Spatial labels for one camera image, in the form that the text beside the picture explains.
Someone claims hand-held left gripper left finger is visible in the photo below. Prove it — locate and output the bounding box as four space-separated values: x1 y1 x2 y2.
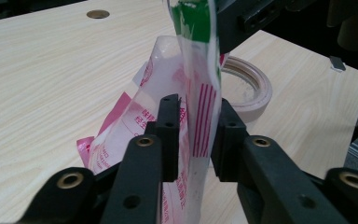
101 93 181 224

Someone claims clear jar with beige collar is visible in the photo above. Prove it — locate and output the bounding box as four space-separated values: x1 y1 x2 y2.
220 55 273 124

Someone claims pink and white plastic bag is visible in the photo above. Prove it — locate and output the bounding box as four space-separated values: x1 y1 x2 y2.
76 0 223 224

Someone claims grey table edge tab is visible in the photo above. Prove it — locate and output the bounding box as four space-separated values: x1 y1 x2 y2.
329 55 347 73

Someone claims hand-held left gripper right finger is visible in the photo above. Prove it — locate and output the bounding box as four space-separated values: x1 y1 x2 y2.
210 98 349 224

